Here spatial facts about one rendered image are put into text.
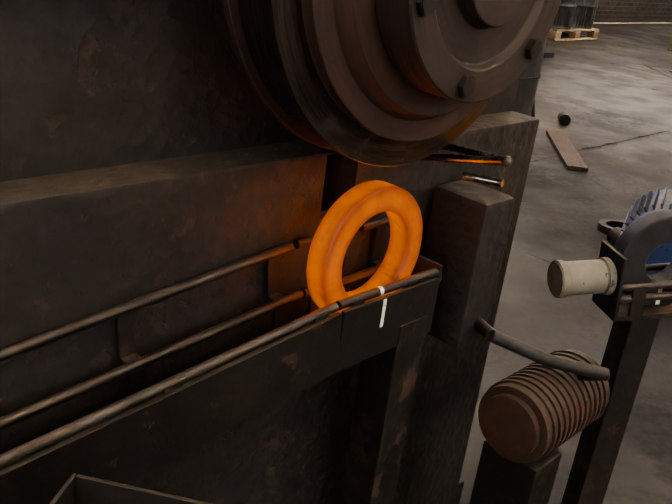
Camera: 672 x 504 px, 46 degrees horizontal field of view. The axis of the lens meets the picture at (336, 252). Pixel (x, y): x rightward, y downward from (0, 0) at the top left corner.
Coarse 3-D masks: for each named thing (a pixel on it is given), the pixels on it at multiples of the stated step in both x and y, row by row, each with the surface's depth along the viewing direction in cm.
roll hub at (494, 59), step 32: (384, 0) 75; (416, 0) 73; (448, 0) 78; (480, 0) 79; (512, 0) 83; (544, 0) 89; (384, 32) 78; (416, 32) 75; (448, 32) 80; (480, 32) 84; (512, 32) 88; (544, 32) 91; (416, 64) 78; (448, 64) 80; (480, 64) 86; (512, 64) 89; (448, 96) 82; (480, 96) 86
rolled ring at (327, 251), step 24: (360, 192) 96; (384, 192) 98; (408, 192) 101; (336, 216) 95; (360, 216) 96; (408, 216) 103; (312, 240) 96; (336, 240) 94; (408, 240) 105; (312, 264) 96; (336, 264) 96; (384, 264) 107; (408, 264) 107; (312, 288) 98; (336, 288) 98; (360, 288) 106; (336, 312) 99
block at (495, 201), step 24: (456, 192) 115; (480, 192) 116; (432, 216) 119; (456, 216) 115; (480, 216) 112; (504, 216) 116; (432, 240) 119; (456, 240) 116; (480, 240) 114; (504, 240) 118; (456, 264) 117; (480, 264) 116; (456, 288) 118; (480, 288) 118; (456, 312) 119; (480, 312) 121; (456, 336) 120; (480, 336) 124
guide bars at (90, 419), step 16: (432, 272) 109; (384, 288) 102; (400, 288) 104; (336, 304) 96; (352, 304) 98; (304, 320) 93; (320, 320) 94; (272, 336) 89; (224, 352) 86; (240, 352) 86; (192, 368) 83; (208, 368) 84; (160, 384) 80; (176, 384) 81; (128, 400) 78; (144, 400) 79; (96, 416) 75; (112, 416) 76; (64, 432) 73; (16, 448) 71; (32, 448) 71; (0, 464) 69
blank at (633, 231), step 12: (648, 216) 123; (660, 216) 122; (636, 228) 123; (648, 228) 121; (660, 228) 122; (624, 240) 123; (636, 240) 122; (648, 240) 122; (660, 240) 123; (624, 252) 123; (636, 252) 123; (648, 252) 123; (636, 264) 124; (636, 276) 125; (648, 276) 126; (660, 276) 128; (660, 300) 127
